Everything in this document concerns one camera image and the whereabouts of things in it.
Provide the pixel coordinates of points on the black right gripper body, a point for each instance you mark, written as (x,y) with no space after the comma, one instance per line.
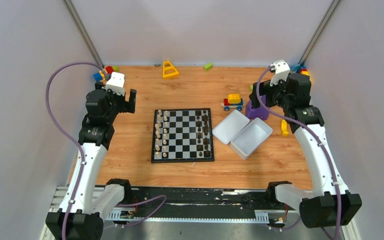
(275,94)

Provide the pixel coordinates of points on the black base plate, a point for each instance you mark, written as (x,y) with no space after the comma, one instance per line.
(254,199)

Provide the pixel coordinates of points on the yellow curved block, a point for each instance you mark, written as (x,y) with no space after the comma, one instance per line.
(284,128)

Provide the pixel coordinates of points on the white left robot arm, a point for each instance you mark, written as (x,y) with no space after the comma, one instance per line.
(79,215)

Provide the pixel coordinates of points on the purple toy stand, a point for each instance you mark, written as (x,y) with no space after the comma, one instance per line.
(253,113)

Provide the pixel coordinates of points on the blue cube block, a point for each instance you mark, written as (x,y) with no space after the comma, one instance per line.
(98,77)

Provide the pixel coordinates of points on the red cylinder block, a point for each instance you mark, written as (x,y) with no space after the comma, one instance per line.
(109,69)

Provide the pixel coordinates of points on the toy car blue wheels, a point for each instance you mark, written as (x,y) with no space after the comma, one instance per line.
(233,101)

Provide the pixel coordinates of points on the green block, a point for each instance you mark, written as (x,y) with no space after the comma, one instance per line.
(208,66)

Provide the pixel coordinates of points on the black white chess board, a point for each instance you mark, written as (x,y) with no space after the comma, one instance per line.
(179,134)

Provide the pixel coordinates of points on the white tin box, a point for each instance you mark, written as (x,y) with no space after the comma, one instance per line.
(249,139)

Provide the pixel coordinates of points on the yellow triangle toy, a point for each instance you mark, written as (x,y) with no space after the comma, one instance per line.
(169,70)

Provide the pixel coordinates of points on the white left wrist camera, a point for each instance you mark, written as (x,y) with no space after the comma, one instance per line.
(116,84)

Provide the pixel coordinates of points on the yellow lego brick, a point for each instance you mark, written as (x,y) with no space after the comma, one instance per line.
(304,72)

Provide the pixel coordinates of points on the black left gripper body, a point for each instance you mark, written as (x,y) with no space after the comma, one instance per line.
(119,100)

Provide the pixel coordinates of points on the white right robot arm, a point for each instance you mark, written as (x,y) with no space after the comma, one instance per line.
(330,204)

